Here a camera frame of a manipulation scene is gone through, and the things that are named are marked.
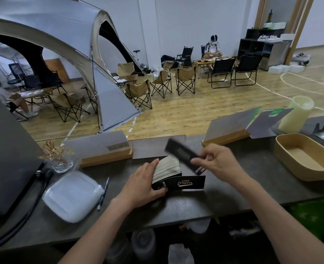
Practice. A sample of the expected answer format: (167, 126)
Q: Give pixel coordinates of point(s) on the person's left hand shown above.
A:
(138, 186)

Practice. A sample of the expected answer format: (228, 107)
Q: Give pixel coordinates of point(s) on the person's right hand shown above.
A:
(225, 162)

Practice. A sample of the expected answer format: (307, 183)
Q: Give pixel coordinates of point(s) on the person's left thumb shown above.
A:
(159, 191)

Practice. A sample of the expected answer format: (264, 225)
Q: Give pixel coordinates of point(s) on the person's right thumb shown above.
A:
(199, 163)

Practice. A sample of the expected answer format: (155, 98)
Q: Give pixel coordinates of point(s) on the black card box white print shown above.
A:
(186, 182)

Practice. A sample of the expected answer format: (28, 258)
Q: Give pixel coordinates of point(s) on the single black card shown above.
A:
(178, 151)

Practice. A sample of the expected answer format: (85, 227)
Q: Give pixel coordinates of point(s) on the stack of paper cards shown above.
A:
(167, 167)

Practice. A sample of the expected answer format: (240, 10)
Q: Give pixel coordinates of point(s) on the person's left forearm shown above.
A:
(96, 233)

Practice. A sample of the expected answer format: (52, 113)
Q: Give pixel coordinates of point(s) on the person's right forearm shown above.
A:
(282, 219)

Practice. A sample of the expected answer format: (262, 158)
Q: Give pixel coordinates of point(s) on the grey card sheet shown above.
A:
(151, 147)

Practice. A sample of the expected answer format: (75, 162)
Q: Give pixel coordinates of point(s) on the grey green sign wooden stand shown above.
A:
(227, 126)

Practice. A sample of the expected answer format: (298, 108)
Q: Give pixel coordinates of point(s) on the stack of clear plastic cups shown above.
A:
(144, 244)

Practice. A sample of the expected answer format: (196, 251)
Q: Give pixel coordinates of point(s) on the dark pen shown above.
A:
(103, 193)

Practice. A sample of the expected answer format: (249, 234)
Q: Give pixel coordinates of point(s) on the white plastic bag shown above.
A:
(179, 254)

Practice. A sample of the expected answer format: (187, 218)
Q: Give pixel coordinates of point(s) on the grey sign in wooden stand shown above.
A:
(101, 148)

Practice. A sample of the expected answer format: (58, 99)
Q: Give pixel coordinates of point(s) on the grey card with green edge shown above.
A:
(266, 123)

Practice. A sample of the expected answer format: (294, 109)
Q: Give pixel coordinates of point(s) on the translucent plastic container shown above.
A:
(72, 196)

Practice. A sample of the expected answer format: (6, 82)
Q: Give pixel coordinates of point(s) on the tan folding camp chair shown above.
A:
(185, 76)
(161, 79)
(126, 70)
(140, 92)
(68, 103)

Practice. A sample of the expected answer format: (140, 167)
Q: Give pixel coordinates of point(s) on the black folding chair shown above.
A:
(185, 54)
(222, 68)
(31, 81)
(248, 64)

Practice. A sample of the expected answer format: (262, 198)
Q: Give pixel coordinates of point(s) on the small wooden table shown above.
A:
(203, 63)

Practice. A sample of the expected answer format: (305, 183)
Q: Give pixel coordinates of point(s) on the clear glass cup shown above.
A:
(63, 164)

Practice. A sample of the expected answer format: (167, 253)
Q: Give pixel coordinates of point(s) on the beige rectangular tray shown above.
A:
(304, 159)

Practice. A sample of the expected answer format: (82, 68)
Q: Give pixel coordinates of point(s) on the cream cylinder lamp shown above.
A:
(295, 115)

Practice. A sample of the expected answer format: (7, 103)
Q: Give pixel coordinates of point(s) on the black floor air pump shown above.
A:
(140, 59)

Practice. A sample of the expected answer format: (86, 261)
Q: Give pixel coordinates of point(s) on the row of white boxes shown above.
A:
(285, 69)

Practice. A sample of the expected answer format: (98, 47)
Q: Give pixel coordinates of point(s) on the green plastic bag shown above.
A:
(315, 217)

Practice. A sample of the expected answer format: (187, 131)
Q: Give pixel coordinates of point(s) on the grey sign with black cutouts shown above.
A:
(322, 125)

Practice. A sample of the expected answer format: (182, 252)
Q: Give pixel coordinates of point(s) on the steel cabinet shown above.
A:
(274, 56)

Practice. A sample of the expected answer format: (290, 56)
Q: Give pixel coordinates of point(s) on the black shelf unit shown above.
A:
(249, 41)

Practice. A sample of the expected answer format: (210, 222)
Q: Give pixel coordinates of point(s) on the pair of grey sneakers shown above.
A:
(300, 58)

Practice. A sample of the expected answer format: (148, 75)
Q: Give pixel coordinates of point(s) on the low wooden camp table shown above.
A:
(31, 93)

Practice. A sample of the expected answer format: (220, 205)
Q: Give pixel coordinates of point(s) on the grey dome tent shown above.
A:
(68, 32)

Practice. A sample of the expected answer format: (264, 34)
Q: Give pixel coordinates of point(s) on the black office chair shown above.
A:
(16, 71)

